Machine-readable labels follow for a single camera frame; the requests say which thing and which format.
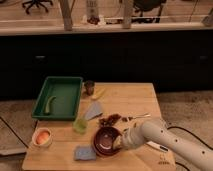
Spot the dark maroon bowl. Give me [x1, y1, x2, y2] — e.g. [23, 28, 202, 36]
[92, 127, 120, 157]

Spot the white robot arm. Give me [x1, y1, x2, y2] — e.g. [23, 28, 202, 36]
[113, 118, 213, 171]

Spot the green plastic tray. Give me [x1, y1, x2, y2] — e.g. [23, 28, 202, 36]
[32, 76, 83, 121]

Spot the yellow banana toy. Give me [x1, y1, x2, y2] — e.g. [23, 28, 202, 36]
[91, 89, 105, 100]

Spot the small dark cup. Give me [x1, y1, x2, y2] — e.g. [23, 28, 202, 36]
[84, 80, 95, 95]

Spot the pile of brown food bits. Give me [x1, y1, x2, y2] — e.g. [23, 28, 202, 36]
[99, 114, 128, 127]

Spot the small green cup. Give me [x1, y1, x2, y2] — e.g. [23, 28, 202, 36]
[73, 118, 87, 134]

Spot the metal spoon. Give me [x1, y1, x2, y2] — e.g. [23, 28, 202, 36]
[127, 113, 151, 121]

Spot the green cucumber toy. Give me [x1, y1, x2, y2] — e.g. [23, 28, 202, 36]
[44, 96, 56, 115]

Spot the blue sponge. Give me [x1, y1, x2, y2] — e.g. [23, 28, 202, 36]
[74, 146, 96, 161]

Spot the wooden table board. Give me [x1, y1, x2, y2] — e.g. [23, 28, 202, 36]
[22, 83, 176, 171]

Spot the small white bowl orange inside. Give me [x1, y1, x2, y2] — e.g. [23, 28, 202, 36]
[32, 128, 52, 147]

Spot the black office chair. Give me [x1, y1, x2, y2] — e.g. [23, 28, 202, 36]
[22, 0, 53, 15]

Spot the black floor cable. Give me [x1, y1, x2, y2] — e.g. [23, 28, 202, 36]
[166, 125, 213, 151]

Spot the white handled dish brush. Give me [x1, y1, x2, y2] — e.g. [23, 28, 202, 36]
[146, 141, 169, 153]

